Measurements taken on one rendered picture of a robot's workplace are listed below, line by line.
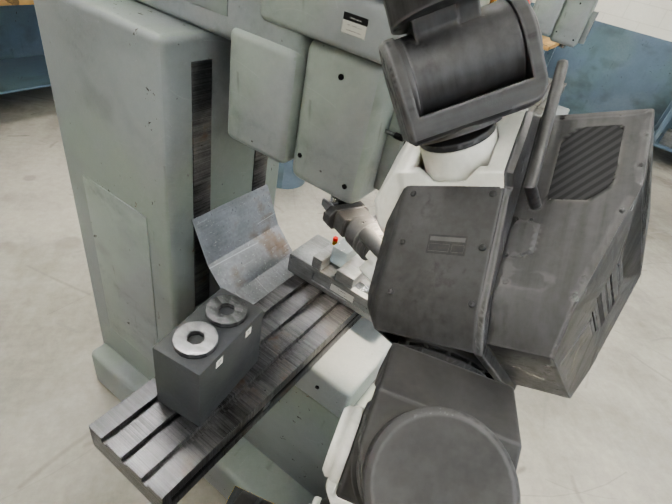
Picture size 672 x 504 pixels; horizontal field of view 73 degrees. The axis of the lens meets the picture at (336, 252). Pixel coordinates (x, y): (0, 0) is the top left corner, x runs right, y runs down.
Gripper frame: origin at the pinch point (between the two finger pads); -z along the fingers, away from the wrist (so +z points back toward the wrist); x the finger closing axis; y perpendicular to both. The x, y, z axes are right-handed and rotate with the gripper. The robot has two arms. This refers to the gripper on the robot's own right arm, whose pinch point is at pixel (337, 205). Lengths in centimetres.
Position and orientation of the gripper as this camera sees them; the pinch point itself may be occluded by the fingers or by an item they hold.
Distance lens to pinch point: 117.4
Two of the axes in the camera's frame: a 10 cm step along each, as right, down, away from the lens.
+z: 4.9, 6.0, -6.3
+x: -8.5, 1.9, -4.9
